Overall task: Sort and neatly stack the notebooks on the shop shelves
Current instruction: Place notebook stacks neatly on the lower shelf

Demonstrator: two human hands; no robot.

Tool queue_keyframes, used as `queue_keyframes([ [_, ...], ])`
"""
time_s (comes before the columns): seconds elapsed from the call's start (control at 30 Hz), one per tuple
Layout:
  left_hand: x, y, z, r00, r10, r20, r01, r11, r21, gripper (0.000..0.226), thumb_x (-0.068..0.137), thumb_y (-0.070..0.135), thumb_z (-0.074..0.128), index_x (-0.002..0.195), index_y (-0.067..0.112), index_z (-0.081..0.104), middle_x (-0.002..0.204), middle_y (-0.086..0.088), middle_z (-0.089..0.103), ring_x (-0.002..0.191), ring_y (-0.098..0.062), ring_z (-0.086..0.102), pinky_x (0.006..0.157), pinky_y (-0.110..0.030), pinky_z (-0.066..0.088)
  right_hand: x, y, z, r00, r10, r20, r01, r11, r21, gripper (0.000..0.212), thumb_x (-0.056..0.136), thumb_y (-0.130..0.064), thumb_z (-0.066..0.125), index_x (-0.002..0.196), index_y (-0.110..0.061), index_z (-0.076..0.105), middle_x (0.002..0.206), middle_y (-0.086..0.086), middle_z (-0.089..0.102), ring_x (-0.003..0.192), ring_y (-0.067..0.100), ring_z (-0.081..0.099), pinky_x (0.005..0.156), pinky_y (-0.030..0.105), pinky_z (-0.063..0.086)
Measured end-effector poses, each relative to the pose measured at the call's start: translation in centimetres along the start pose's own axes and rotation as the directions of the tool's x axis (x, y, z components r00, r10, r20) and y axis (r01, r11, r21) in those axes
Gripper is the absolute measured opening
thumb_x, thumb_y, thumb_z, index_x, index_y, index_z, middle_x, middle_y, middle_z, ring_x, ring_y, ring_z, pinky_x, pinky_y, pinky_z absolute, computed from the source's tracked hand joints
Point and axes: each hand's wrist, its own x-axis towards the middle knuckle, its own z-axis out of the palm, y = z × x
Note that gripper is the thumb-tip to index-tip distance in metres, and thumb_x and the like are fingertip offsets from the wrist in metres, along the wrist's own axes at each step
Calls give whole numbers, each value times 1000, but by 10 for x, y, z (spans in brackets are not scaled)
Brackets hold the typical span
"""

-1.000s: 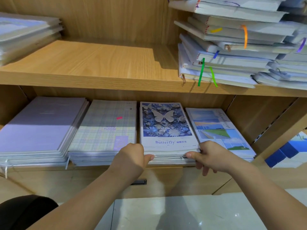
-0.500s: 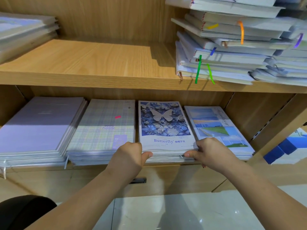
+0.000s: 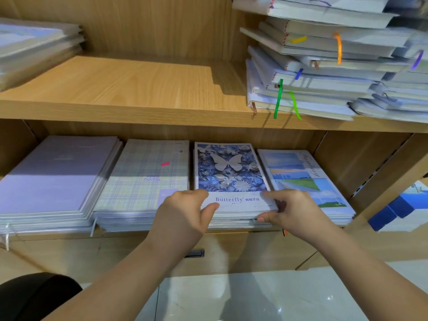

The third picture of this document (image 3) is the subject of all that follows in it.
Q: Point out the person's left hand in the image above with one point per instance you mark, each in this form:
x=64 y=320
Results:
x=179 y=220

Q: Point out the person's right hand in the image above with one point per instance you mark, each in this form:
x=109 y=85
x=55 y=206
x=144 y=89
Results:
x=301 y=214

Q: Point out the green field picture notebook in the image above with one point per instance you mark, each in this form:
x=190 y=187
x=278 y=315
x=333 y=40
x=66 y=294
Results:
x=301 y=174

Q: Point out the pastel grid pattern notebook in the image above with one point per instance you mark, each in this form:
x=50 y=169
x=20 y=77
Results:
x=144 y=177

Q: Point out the blue butterfly cover notebook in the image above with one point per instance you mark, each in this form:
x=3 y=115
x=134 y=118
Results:
x=227 y=167

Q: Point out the large plain lilac notebook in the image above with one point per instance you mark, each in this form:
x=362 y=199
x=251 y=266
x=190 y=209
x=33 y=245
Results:
x=57 y=177

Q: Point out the wooden shelf unit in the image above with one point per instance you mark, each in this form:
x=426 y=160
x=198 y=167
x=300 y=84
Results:
x=134 y=90

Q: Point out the pile of small notebooks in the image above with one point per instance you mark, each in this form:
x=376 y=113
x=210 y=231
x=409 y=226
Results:
x=321 y=70

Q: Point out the stack of large blue notebooks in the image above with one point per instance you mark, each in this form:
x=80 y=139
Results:
x=33 y=46

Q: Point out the person's right forearm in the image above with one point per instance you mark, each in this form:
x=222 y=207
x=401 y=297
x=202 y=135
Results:
x=374 y=277

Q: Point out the person's left forearm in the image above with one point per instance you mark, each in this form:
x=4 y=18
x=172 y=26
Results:
x=107 y=287

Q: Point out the person's black clothing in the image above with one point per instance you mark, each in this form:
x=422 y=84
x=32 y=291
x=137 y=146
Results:
x=37 y=297

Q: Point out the small black shelf clip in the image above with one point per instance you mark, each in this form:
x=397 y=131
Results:
x=196 y=253

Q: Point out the blue white small box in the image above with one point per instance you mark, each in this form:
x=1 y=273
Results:
x=401 y=207

